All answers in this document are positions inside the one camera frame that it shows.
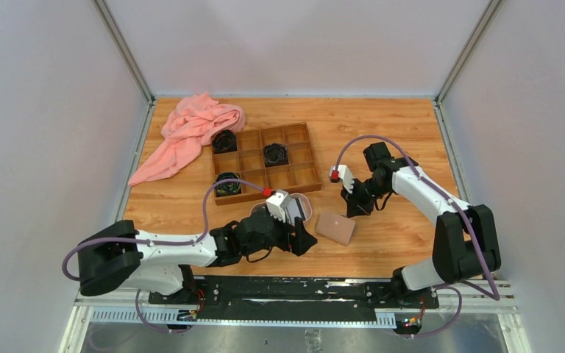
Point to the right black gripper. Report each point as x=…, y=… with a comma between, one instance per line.
x=355, y=206

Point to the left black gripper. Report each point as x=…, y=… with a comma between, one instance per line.
x=300, y=241

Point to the pink leather card holder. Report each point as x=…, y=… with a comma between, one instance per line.
x=336, y=227

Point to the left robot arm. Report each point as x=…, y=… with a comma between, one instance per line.
x=120, y=256

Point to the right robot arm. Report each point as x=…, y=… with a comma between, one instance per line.
x=465, y=243

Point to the pink oval tray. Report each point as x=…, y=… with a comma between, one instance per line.
x=262, y=206

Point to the brown wooden divider tray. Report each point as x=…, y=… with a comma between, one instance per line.
x=301, y=175

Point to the black flower cup front left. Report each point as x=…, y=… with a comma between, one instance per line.
x=227, y=188

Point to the black flower cup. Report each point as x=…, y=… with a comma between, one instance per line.
x=227, y=188
x=224, y=141
x=275, y=154

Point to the black flower cup centre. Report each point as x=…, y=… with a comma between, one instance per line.
x=275, y=154

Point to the black flower cup rear left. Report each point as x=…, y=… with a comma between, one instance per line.
x=224, y=141

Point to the pink crumpled cloth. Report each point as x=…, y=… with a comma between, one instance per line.
x=190, y=126

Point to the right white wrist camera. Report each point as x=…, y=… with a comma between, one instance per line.
x=342, y=173

